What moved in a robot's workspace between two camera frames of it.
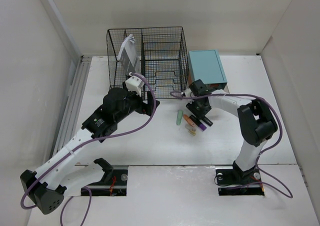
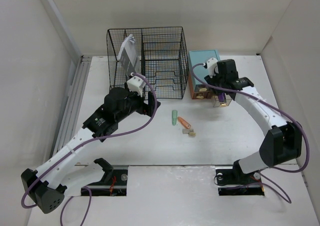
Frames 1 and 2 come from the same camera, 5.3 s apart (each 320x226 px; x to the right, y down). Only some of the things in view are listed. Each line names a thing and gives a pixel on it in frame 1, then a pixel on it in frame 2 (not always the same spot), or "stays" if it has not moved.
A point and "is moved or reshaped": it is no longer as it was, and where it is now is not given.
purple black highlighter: [197, 122] is moved or reshaped
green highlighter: [179, 116] → [174, 116]
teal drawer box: [206, 66] stays
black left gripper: [144, 108] stays
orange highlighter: [189, 120] → [181, 120]
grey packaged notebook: [128, 55] stays
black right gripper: [190, 106] → [210, 81]
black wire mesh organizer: [162, 57] stays
